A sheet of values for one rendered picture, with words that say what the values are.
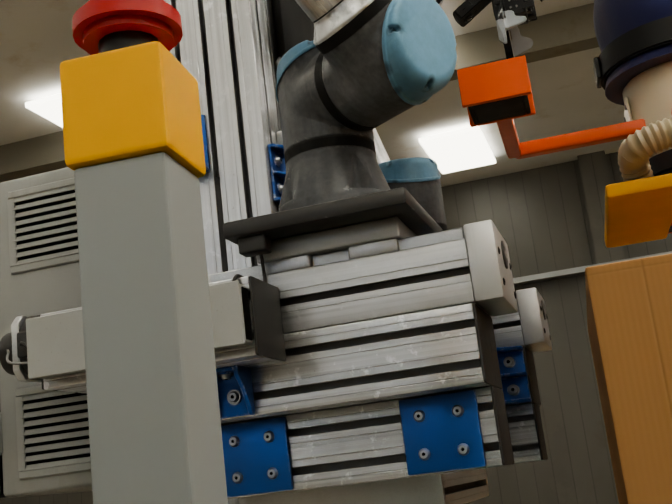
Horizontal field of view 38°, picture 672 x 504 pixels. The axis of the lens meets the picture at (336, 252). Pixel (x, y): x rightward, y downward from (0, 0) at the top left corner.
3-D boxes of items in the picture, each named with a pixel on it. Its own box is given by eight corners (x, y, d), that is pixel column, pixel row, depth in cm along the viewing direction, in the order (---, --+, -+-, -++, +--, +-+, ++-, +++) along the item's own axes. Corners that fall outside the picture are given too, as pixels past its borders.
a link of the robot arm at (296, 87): (338, 170, 132) (327, 78, 135) (402, 136, 121) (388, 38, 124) (264, 161, 124) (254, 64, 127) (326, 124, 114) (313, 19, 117)
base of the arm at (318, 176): (260, 223, 116) (252, 145, 118) (301, 247, 130) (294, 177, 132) (381, 199, 112) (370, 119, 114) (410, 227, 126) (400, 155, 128)
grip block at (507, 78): (531, 92, 118) (525, 54, 119) (462, 106, 120) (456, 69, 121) (536, 114, 126) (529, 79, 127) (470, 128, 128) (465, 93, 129)
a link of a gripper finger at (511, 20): (527, 24, 187) (523, 1, 194) (496, 32, 189) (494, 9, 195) (530, 38, 189) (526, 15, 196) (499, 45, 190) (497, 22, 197)
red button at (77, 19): (160, 36, 58) (155, -24, 59) (54, 59, 60) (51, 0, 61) (201, 79, 65) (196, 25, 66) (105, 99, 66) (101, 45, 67)
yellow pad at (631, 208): (684, 184, 128) (676, 149, 129) (607, 198, 130) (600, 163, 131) (667, 238, 160) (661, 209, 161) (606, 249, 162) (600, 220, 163)
